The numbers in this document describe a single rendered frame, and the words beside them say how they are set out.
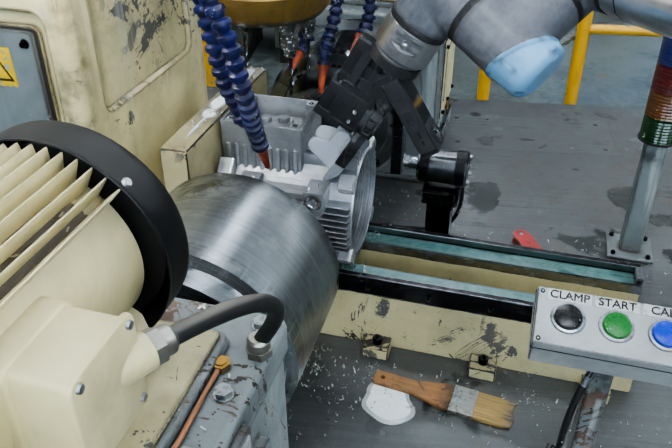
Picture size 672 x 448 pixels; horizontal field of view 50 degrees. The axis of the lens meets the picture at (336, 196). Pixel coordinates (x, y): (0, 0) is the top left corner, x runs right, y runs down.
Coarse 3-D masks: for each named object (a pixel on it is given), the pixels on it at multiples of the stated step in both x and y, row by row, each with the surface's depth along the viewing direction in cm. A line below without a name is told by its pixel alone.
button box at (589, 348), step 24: (552, 288) 80; (552, 312) 78; (600, 312) 78; (624, 312) 78; (648, 312) 78; (552, 336) 77; (576, 336) 77; (600, 336) 77; (648, 336) 76; (552, 360) 80; (576, 360) 78; (600, 360) 76; (624, 360) 75; (648, 360) 75
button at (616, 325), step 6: (606, 318) 77; (612, 318) 77; (618, 318) 77; (624, 318) 77; (606, 324) 77; (612, 324) 76; (618, 324) 76; (624, 324) 76; (630, 324) 76; (606, 330) 76; (612, 330) 76; (618, 330) 76; (624, 330) 76; (630, 330) 76; (612, 336) 76; (618, 336) 76; (624, 336) 76
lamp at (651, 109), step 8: (648, 96) 119; (656, 96) 116; (664, 96) 115; (648, 104) 118; (656, 104) 117; (664, 104) 116; (648, 112) 118; (656, 112) 117; (664, 112) 116; (664, 120) 117
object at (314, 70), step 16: (320, 32) 132; (352, 32) 127; (320, 48) 121; (336, 48) 120; (288, 64) 124; (304, 64) 123; (336, 64) 121; (288, 80) 125; (304, 80) 124; (416, 80) 132; (288, 96) 126; (304, 96) 125; (320, 96) 125; (384, 128) 124; (384, 144) 126; (384, 160) 128
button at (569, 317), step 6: (564, 306) 78; (570, 306) 78; (558, 312) 78; (564, 312) 78; (570, 312) 78; (576, 312) 78; (558, 318) 78; (564, 318) 77; (570, 318) 77; (576, 318) 77; (582, 318) 77; (558, 324) 77; (564, 324) 77; (570, 324) 77; (576, 324) 77
